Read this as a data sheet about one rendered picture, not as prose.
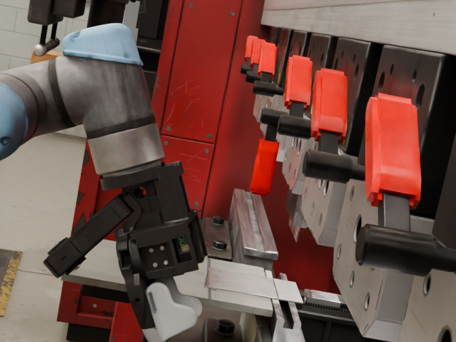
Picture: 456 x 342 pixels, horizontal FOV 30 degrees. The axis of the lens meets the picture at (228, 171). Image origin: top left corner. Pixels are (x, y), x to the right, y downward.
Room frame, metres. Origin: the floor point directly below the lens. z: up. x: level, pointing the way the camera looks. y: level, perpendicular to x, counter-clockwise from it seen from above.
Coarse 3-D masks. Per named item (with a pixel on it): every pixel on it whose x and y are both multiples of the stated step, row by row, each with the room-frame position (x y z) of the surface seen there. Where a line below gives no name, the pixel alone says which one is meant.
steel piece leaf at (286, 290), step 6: (276, 282) 1.12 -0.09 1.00; (282, 282) 1.12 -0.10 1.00; (288, 282) 1.13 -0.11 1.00; (294, 282) 1.14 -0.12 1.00; (276, 288) 1.09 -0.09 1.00; (282, 288) 1.10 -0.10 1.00; (288, 288) 1.10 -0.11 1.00; (294, 288) 1.11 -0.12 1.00; (282, 294) 1.07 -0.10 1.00; (288, 294) 1.08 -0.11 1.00; (294, 294) 1.08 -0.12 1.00; (300, 294) 1.09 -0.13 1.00; (282, 300) 1.05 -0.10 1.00; (288, 300) 1.05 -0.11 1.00; (294, 300) 1.06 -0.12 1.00; (300, 300) 1.06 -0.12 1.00
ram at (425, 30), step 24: (408, 0) 0.56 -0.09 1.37; (432, 0) 0.50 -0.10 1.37; (264, 24) 1.83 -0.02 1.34; (288, 24) 1.30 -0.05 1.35; (312, 24) 1.02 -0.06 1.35; (336, 24) 0.84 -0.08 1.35; (360, 24) 0.71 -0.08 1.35; (384, 24) 0.61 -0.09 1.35; (408, 24) 0.54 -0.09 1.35; (432, 24) 0.49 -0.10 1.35; (432, 48) 0.48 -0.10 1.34
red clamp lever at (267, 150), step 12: (264, 108) 0.94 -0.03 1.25; (264, 120) 0.93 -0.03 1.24; (276, 120) 0.93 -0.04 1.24; (276, 132) 0.94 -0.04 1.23; (264, 144) 0.93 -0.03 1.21; (276, 144) 0.93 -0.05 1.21; (264, 156) 0.93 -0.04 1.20; (276, 156) 0.93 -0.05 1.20; (264, 168) 0.93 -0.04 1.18; (252, 180) 0.93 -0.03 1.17; (264, 180) 0.93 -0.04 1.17; (252, 192) 0.94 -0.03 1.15; (264, 192) 0.93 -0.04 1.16
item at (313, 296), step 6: (306, 294) 1.09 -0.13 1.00; (312, 294) 1.09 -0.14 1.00; (318, 294) 1.09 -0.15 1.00; (324, 294) 1.10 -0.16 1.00; (330, 294) 1.10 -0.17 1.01; (336, 294) 1.11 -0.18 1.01; (306, 300) 1.08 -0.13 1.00; (312, 300) 1.07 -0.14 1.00; (318, 300) 1.08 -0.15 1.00; (324, 300) 1.08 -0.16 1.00; (330, 300) 1.08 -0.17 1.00; (336, 300) 1.08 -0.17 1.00; (342, 300) 1.09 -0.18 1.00; (330, 306) 1.08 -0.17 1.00; (336, 306) 1.08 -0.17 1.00; (342, 306) 1.08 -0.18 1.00
